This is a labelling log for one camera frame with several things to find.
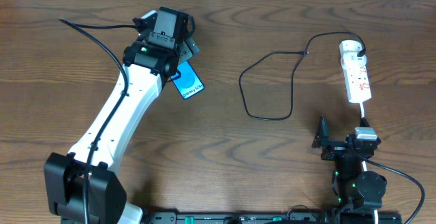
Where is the blue Samsung Galaxy smartphone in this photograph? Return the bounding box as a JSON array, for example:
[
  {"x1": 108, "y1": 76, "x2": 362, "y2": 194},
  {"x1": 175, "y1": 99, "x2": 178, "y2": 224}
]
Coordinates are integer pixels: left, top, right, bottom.
[{"x1": 171, "y1": 61, "x2": 204, "y2": 99}]

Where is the black USB charging cable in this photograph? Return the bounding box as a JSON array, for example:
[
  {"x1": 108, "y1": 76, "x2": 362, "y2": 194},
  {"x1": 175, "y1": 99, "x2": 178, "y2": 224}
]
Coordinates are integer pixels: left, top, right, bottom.
[{"x1": 238, "y1": 31, "x2": 367, "y2": 121}]

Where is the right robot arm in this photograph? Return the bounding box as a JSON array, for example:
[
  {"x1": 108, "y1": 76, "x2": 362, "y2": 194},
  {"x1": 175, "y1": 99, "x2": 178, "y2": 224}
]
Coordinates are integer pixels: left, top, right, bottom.
[{"x1": 312, "y1": 116, "x2": 387, "y2": 223}]

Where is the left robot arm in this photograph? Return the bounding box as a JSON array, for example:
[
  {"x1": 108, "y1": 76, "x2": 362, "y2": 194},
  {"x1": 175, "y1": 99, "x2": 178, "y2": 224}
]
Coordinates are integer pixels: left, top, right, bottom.
[{"x1": 44, "y1": 7, "x2": 204, "y2": 224}]

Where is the white charger adapter plug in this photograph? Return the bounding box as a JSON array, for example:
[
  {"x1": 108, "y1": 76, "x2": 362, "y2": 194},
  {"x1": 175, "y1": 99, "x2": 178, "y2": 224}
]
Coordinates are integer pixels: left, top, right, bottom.
[{"x1": 339, "y1": 40, "x2": 363, "y2": 55}]

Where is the white power strip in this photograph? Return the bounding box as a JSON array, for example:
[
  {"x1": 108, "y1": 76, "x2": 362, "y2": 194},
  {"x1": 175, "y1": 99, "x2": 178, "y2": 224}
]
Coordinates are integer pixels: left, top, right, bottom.
[{"x1": 341, "y1": 52, "x2": 372, "y2": 103}]

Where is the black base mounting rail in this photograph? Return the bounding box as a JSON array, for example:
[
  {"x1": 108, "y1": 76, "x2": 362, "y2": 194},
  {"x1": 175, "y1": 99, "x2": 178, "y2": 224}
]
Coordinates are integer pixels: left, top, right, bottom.
[{"x1": 140, "y1": 210, "x2": 402, "y2": 224}]

